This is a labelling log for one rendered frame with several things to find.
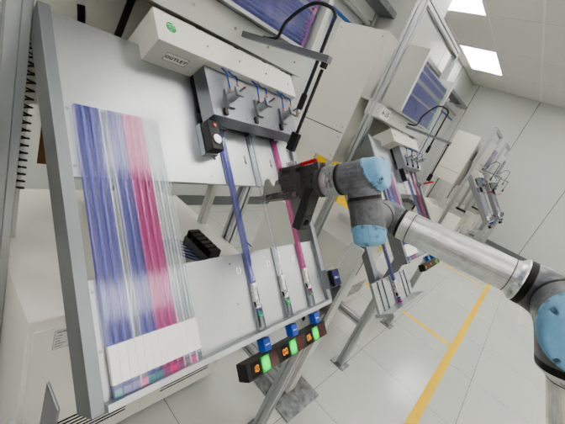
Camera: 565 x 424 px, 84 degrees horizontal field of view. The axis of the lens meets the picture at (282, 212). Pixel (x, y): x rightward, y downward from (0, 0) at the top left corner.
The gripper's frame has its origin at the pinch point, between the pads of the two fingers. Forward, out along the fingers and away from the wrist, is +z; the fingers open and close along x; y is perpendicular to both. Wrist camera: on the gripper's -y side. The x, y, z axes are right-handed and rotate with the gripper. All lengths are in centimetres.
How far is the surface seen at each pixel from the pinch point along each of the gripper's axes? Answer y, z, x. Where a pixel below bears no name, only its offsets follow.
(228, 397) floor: -80, 52, -23
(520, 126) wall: 149, -47, -760
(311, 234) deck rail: -11.3, -2.0, -19.0
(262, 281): -21.4, -3.0, 6.9
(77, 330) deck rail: -20, -3, 49
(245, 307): -26.0, -3.8, 14.5
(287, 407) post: -90, 36, -44
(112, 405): -32, -7, 46
